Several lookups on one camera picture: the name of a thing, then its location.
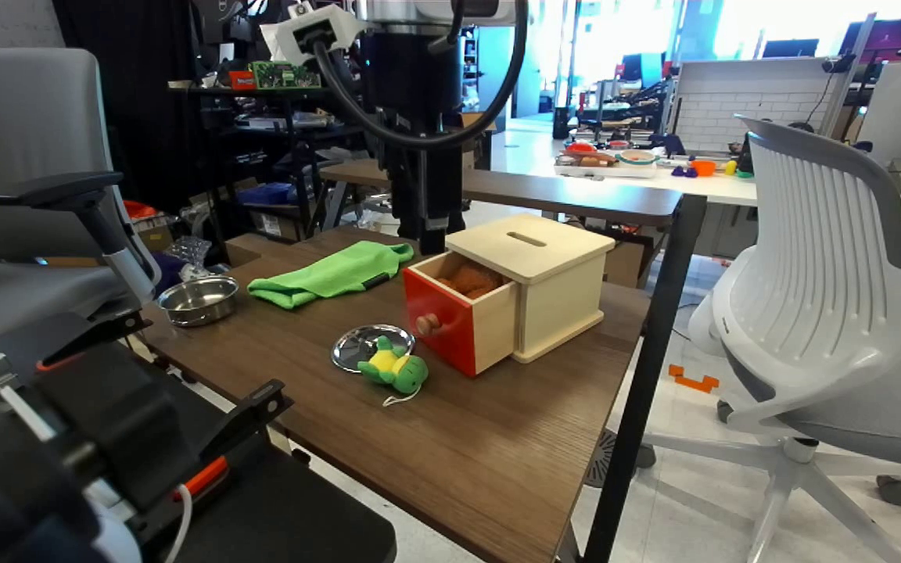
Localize black storage shelf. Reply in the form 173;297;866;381
166;56;370;243

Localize orange toy on desk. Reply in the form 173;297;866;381
559;137;621;169

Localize thin white cable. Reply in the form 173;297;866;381
162;481;197;563

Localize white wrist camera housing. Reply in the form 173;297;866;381
261;4;365;65

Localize black clamp orange handle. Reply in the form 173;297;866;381
30;306;155;374
126;379;297;524

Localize white desk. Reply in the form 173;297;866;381
553;143;901;229

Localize black mounting platform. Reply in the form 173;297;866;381
0;342;401;563

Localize green cloth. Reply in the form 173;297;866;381
247;238;415;311

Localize cream wooden slotted box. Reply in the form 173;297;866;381
443;214;621;366

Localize white pegboard panel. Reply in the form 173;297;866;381
669;56;855;160

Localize grey office chair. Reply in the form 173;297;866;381
0;43;166;386

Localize steel pot with handles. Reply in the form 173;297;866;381
156;262;240;331

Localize orange floor marker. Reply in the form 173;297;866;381
668;363;723;397

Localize black caster wheel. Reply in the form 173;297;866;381
874;472;901;509

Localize dark wooden side table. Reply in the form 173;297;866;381
320;157;690;225

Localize red drawer with wooden knob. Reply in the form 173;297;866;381
401;246;522;379

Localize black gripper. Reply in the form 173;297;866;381
357;26;469;260

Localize white ribbed office chair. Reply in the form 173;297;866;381
643;115;901;563

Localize black metal table leg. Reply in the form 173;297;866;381
582;192;710;563

